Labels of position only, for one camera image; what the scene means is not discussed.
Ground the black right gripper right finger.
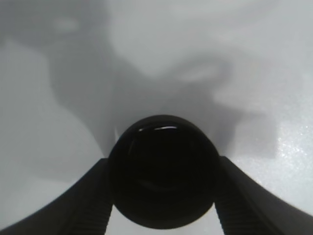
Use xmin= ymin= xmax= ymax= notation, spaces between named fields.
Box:
xmin=214 ymin=157 xmax=313 ymax=235

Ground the small black teacup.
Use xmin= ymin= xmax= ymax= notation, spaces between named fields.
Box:
xmin=108 ymin=115 xmax=219 ymax=230

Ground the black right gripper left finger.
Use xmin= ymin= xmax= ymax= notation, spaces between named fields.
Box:
xmin=0 ymin=159 xmax=112 ymax=235

